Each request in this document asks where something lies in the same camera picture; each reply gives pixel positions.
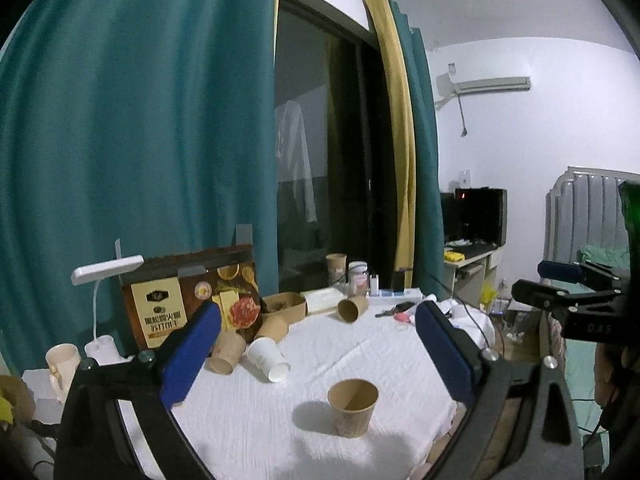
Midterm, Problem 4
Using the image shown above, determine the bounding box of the person's right hand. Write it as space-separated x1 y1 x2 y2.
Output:
594 344 627 407

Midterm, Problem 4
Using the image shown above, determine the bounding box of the white tablecloth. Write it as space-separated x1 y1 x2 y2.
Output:
114 287 472 480

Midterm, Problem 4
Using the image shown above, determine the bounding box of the brown paper bowl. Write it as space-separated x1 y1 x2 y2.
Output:
260 291 307 325

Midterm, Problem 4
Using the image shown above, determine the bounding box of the green bedding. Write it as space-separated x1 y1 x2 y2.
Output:
579 244 632 270

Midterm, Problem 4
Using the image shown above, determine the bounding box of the white air conditioner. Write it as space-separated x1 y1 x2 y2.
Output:
434 72 532 112

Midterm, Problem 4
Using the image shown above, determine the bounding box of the crumpled white cloth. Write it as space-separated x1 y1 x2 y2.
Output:
439 298 497 352

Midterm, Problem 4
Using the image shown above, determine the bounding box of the black cable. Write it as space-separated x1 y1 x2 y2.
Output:
419 264 493 352

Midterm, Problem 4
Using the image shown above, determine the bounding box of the grey padded headboard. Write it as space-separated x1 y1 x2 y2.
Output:
543 165 640 282

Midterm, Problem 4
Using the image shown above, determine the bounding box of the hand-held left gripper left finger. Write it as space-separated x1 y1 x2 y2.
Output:
59 301 223 480

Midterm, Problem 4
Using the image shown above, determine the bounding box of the black computer monitor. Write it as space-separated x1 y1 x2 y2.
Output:
452 187 509 247

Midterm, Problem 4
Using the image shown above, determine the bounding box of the cream ceramic mug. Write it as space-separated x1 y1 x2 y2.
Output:
45 343 82 404

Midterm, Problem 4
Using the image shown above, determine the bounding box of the white computer desk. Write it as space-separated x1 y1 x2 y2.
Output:
443 241 507 307

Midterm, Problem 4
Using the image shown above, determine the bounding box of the wide teal curtain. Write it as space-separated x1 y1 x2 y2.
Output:
0 0 282 378

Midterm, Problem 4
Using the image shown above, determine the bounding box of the dark glass sliding door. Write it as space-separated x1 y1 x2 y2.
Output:
274 0 402 297

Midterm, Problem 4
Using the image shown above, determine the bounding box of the brown printed gift box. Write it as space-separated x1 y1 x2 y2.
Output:
121 244 262 351

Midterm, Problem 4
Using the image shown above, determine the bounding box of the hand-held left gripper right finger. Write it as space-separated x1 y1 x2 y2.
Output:
414 301 587 480

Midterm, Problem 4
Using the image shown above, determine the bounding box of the white paper cup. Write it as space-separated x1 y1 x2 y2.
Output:
246 336 291 384

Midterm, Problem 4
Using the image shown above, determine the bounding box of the yellow curtain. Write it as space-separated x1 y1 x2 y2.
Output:
362 0 419 283

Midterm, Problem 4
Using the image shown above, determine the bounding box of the narrow teal curtain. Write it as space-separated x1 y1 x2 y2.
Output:
387 0 447 302

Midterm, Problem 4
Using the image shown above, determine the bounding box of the white desk lamp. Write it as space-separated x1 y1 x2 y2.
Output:
71 255 145 362

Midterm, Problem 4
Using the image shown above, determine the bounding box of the brown paper cup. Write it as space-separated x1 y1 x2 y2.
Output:
336 295 370 323
327 379 379 437
326 253 348 287
207 330 247 376
254 314 290 344

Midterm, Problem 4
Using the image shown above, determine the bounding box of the jar with white lid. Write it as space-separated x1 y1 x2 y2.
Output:
348 261 370 296

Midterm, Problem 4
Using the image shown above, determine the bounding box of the yellow plastic bag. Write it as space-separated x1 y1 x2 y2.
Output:
479 282 502 312

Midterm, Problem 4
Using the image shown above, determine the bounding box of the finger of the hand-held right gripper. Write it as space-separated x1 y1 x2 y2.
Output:
538 260 601 283
510 278 626 317

